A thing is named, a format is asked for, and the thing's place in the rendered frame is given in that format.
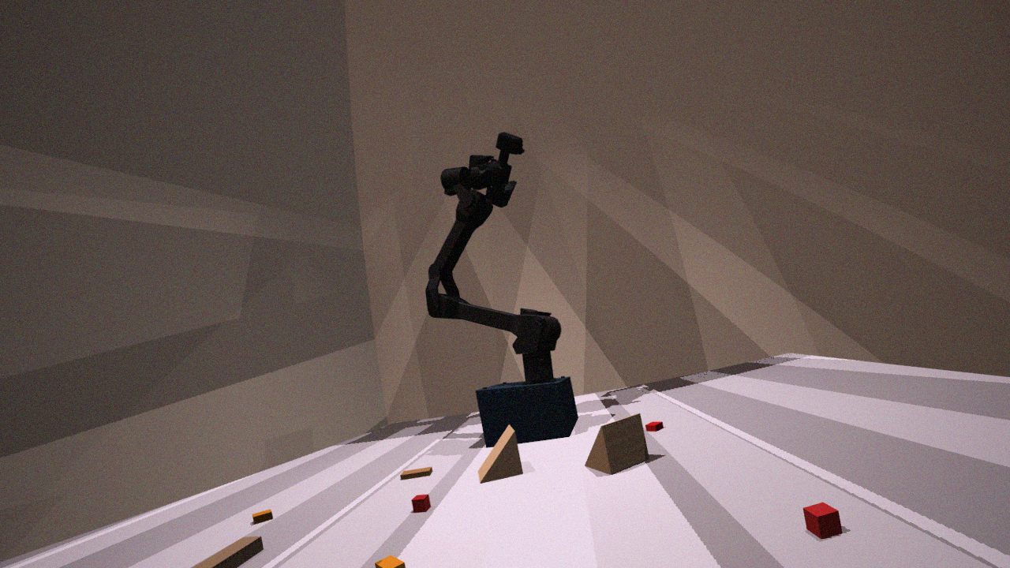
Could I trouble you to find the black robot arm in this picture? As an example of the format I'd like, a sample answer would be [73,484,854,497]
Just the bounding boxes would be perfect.
[425,155,562,385]

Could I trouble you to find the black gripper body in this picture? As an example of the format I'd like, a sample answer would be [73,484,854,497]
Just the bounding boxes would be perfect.
[482,133,522,207]

